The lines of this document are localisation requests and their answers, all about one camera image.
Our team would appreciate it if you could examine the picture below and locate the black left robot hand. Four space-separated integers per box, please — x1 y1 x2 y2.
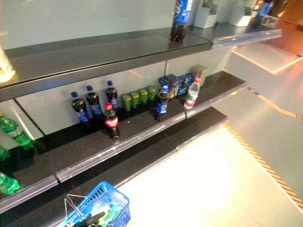
79 211 106 227

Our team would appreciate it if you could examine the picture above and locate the orange brown cabinet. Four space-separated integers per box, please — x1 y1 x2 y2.
269 0 303 57

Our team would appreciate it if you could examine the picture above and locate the cola bottle red cap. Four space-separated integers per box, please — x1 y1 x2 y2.
104 102 121 140

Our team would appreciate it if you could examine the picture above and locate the large yellow tea bottle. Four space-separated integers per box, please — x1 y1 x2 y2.
0 47 16 83

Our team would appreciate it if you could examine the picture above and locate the green drink can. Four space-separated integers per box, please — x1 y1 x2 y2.
130 91 140 109
146 85 157 101
121 94 132 112
138 88 149 105

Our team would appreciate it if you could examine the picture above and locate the blue plastic shopping basket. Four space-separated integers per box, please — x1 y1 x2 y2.
58 181 131 227

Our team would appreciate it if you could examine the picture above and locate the white planter box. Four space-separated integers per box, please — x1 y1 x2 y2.
194 0 218 29
229 4 255 27

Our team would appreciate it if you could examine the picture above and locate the clear water bottle red label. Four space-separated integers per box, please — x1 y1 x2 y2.
184 77 202 110

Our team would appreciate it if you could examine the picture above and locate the green soda bottle yellow cap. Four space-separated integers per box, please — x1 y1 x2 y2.
96 201 124 225
0 113 36 151
0 146 11 161
0 172 21 196

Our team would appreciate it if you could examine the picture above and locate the large cola bottle blue label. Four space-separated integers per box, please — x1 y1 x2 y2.
169 0 196 43
250 0 274 26

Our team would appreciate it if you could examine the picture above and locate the grey carton box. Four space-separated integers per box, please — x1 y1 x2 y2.
190 64 210 86

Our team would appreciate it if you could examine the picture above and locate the blue cookie box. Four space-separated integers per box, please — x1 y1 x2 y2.
158 73 178 90
175 72 195 96

